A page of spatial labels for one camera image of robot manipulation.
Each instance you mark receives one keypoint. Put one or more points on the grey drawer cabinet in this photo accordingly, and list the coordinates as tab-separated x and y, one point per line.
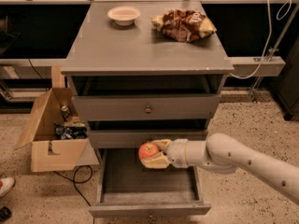
109	60

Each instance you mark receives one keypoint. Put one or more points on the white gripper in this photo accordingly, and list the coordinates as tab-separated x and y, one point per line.
177	153

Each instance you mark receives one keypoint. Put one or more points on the brown chip bag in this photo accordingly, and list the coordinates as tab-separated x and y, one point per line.
184	25

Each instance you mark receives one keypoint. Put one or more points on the blue snack bag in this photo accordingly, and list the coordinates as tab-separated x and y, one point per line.
70	132

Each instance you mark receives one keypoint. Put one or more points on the green snack bag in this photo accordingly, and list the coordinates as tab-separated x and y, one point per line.
74	122

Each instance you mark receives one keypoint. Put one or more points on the grey middle drawer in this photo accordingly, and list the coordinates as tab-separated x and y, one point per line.
135	138

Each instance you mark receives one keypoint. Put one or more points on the white red shoe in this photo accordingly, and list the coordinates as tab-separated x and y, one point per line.
6	185

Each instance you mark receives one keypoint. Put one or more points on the grey top drawer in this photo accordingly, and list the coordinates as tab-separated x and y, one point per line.
146	107

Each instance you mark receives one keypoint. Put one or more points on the grey drawer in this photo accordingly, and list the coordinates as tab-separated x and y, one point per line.
146	107
127	189
135	138

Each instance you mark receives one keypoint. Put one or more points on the metal soda can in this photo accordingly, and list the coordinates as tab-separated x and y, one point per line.
66	112

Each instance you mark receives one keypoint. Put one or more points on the red apple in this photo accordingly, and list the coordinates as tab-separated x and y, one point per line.
147	150

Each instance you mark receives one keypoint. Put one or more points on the white paper bowl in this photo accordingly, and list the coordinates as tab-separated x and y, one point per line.
124	16

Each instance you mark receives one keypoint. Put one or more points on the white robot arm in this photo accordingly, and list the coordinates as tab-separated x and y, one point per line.
223	154

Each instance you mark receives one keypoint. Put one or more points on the open cardboard box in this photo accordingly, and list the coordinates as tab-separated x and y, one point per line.
48	153

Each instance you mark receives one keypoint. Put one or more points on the grey bottom drawer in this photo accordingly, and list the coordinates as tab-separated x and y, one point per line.
127	189

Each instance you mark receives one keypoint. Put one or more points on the black shoe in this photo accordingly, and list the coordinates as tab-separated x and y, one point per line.
5	213

